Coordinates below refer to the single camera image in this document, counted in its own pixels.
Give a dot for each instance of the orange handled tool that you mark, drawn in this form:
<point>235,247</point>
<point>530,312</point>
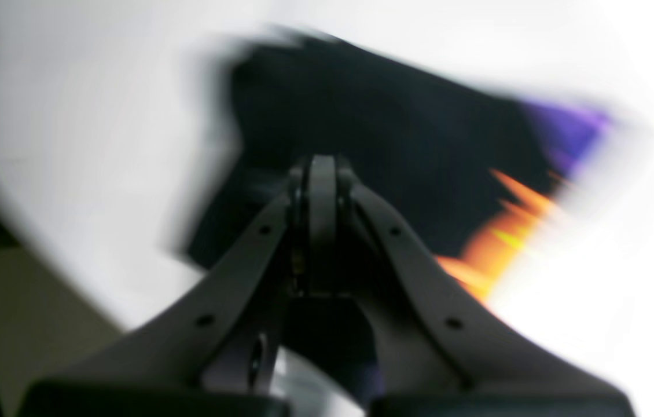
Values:
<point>497,243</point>

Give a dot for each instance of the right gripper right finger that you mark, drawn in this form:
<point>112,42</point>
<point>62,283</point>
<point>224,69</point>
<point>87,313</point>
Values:
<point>440,351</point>

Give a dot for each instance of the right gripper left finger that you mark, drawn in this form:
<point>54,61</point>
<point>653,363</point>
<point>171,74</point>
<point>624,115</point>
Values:
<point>213,352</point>

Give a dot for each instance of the black T-shirt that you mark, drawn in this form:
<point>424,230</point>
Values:
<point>424,144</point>

